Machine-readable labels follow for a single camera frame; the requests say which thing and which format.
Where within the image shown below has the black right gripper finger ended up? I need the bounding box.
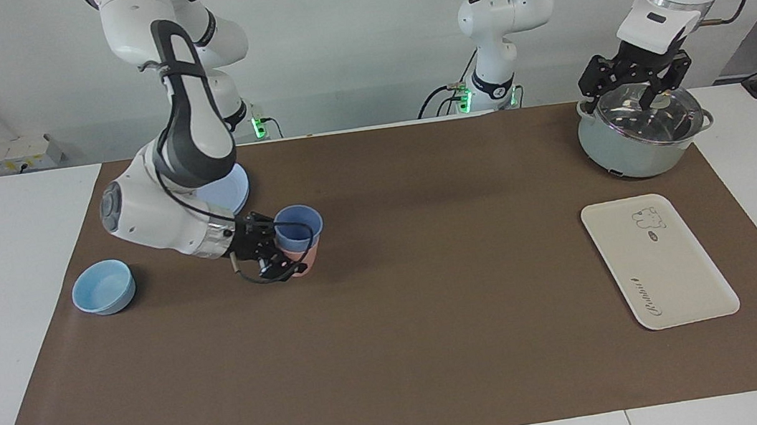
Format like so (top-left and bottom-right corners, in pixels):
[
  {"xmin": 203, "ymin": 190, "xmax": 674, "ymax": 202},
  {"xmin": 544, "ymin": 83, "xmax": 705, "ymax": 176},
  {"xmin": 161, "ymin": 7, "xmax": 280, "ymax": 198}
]
[
  {"xmin": 247, "ymin": 210, "xmax": 280, "ymax": 243},
  {"xmin": 256, "ymin": 244, "xmax": 308, "ymax": 285}
]

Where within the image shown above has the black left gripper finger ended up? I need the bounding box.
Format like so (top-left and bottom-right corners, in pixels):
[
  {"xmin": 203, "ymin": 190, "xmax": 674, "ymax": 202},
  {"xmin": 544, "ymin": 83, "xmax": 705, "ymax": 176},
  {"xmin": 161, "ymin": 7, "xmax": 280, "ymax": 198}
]
[
  {"xmin": 633, "ymin": 51, "xmax": 698, "ymax": 113},
  {"xmin": 574, "ymin": 52, "xmax": 634, "ymax": 118}
]

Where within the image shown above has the pink plastic cup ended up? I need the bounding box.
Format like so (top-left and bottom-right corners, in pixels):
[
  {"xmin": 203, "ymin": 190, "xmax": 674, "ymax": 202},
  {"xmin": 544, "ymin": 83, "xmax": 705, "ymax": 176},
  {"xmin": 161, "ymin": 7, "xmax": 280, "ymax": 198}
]
[{"xmin": 280, "ymin": 238, "xmax": 325, "ymax": 279}]

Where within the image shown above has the blue plastic cup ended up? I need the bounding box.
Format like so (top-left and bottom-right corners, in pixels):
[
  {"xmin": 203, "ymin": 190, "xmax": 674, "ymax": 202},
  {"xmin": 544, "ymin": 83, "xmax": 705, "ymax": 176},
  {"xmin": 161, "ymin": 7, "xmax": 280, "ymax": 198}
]
[{"xmin": 272, "ymin": 201, "xmax": 327, "ymax": 257}]

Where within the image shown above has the cream rectangular tray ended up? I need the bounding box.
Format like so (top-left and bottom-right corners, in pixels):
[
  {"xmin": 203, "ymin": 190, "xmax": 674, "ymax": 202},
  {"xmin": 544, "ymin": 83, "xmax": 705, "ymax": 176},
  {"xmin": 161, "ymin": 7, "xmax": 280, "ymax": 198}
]
[{"xmin": 578, "ymin": 184, "xmax": 743, "ymax": 338}]

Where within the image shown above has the blue round plate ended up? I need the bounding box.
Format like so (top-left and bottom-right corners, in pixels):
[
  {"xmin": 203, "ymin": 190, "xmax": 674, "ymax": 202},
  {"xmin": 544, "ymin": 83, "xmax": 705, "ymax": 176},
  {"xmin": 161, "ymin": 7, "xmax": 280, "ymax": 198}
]
[{"xmin": 191, "ymin": 161, "xmax": 254, "ymax": 221}]

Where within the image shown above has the glass pot lid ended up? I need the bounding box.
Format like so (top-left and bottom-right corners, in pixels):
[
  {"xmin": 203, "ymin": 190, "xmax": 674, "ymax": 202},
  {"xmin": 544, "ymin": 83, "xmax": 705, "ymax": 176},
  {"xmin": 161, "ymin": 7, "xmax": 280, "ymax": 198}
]
[{"xmin": 592, "ymin": 75, "xmax": 708, "ymax": 154}]

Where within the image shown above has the pale green cooking pot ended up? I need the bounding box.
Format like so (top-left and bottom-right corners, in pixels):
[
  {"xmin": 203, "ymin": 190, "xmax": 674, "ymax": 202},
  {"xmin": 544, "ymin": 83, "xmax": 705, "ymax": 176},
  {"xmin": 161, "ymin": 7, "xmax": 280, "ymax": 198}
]
[{"xmin": 573, "ymin": 82, "xmax": 720, "ymax": 186}]

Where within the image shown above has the light blue bowl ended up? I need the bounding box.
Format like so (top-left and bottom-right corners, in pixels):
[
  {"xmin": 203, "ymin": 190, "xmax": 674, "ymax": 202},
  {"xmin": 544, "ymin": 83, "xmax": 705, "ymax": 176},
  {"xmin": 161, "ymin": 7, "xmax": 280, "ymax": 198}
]
[{"xmin": 68, "ymin": 257, "xmax": 140, "ymax": 320}]

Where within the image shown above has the brown table mat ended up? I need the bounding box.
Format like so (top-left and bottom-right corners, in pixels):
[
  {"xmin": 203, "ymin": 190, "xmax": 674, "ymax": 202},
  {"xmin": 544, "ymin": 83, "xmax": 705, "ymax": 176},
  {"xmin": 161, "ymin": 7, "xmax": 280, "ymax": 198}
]
[{"xmin": 0, "ymin": 80, "xmax": 757, "ymax": 425}]

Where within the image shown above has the white power strip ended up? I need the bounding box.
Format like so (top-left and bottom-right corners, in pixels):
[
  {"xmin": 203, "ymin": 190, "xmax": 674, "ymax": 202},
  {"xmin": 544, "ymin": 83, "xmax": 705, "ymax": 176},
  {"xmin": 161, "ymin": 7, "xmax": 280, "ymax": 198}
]
[{"xmin": 0, "ymin": 131, "xmax": 65, "ymax": 175}]

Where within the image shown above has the black left base cable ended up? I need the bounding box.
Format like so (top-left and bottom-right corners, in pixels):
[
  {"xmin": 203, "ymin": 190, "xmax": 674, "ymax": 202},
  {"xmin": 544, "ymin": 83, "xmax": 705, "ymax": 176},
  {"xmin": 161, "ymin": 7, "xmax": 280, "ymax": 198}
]
[{"xmin": 410, "ymin": 49, "xmax": 486, "ymax": 120}]

